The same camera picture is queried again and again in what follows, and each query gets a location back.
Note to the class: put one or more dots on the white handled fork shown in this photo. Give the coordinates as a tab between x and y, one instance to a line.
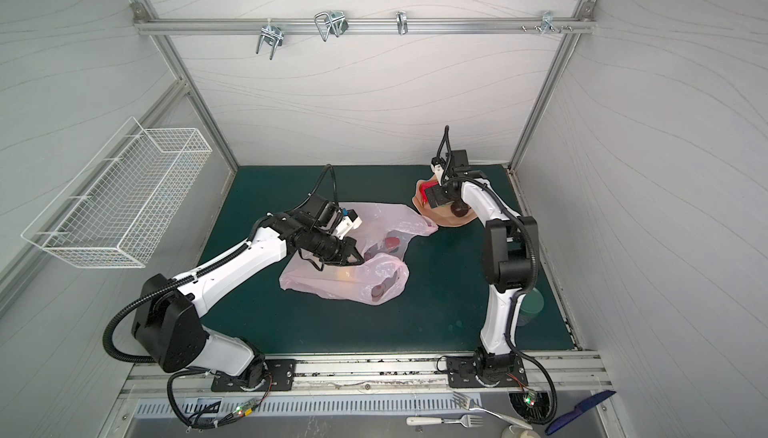
466	421

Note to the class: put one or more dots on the red fruit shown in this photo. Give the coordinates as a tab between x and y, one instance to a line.
391	243

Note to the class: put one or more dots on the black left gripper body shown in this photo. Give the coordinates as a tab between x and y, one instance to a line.
330	248

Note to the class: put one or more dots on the metal bolt bracket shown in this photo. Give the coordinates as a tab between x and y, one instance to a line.
546	25

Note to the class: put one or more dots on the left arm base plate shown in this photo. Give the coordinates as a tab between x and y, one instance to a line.
269	374

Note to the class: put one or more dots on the green lid jar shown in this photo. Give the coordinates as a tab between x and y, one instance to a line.
531	306

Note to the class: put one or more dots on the white cup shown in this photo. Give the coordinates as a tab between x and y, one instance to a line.
514	431

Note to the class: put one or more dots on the metal hook clamp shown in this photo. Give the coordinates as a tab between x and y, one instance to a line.
271	37

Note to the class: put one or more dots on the green table mat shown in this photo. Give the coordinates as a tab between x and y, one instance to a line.
442	308

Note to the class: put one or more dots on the dark brown round fruit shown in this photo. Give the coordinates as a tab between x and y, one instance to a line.
459	208

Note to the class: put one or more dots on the pink dragon fruit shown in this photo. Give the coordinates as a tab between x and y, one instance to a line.
424	190

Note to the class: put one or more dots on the small metal bracket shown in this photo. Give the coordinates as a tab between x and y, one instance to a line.
401	23

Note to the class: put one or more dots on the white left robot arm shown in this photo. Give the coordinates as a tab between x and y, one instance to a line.
163	326

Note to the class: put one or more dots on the pink plastic bag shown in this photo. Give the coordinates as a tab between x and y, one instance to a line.
383	276

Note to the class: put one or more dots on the aluminium crossbar rail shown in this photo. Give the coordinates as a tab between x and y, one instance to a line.
357	26

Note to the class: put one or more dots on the metal u-bolt clamp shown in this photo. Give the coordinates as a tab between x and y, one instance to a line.
331	23

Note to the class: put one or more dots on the white wire basket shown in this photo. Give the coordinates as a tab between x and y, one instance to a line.
115	211

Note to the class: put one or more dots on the blue plastic knife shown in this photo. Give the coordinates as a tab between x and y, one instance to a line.
578	410

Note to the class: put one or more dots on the silver fork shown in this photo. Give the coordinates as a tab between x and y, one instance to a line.
467	403

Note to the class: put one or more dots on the brown fruit plate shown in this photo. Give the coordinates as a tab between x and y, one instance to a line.
441	216

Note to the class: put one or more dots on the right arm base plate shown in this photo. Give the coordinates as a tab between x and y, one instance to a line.
485	371

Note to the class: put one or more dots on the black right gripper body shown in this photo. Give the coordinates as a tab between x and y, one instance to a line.
441	195

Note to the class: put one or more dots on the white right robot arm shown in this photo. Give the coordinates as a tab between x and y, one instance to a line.
511	266

